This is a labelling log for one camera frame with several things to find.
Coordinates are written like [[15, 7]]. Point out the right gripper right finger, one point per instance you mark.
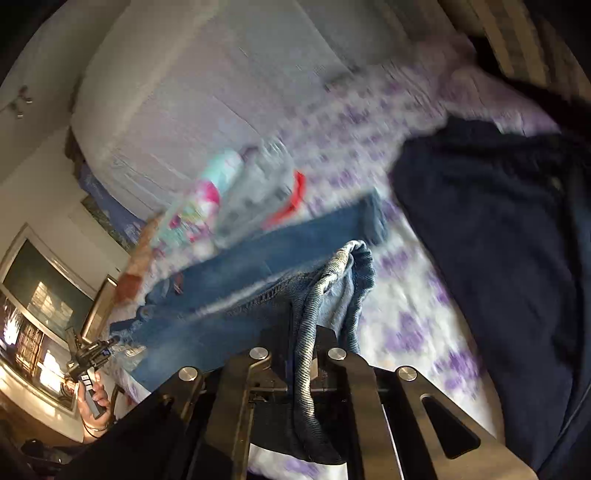
[[399, 425]]

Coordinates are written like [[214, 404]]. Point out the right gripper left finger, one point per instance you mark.
[[195, 425]]

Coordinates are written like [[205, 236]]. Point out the blue denim jeans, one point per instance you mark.
[[274, 291]]

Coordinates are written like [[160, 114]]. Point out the gold framed picture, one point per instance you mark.
[[101, 308]]

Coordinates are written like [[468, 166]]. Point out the brown satin pillow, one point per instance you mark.
[[130, 280]]

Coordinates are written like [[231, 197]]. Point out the blue patterned hanging cloth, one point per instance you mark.
[[120, 224]]

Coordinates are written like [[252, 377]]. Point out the floral folded quilt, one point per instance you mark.
[[191, 216]]

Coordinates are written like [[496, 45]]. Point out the grey folded sweatpants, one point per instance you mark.
[[261, 190]]

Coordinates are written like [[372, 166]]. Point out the dark navy garment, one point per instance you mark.
[[506, 220]]

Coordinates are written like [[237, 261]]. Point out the purple floral bedspread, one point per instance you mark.
[[346, 145]]

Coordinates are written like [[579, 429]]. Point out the beige striped curtain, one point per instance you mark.
[[524, 44]]

